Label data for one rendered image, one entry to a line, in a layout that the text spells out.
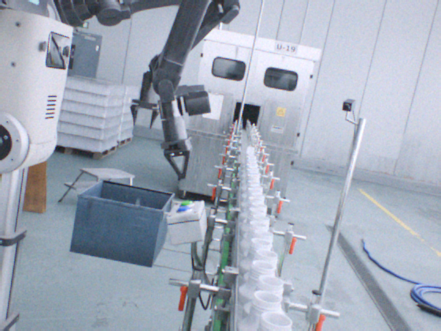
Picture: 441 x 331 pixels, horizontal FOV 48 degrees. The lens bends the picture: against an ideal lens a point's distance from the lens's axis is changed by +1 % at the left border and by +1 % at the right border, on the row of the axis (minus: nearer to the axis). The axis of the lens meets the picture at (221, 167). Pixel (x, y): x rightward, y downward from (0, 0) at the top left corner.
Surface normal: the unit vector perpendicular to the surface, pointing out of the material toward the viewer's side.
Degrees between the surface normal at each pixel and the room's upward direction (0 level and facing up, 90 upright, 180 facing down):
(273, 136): 90
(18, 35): 90
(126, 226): 90
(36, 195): 99
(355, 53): 90
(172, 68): 114
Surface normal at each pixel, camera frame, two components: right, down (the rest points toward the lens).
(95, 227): -0.04, 0.15
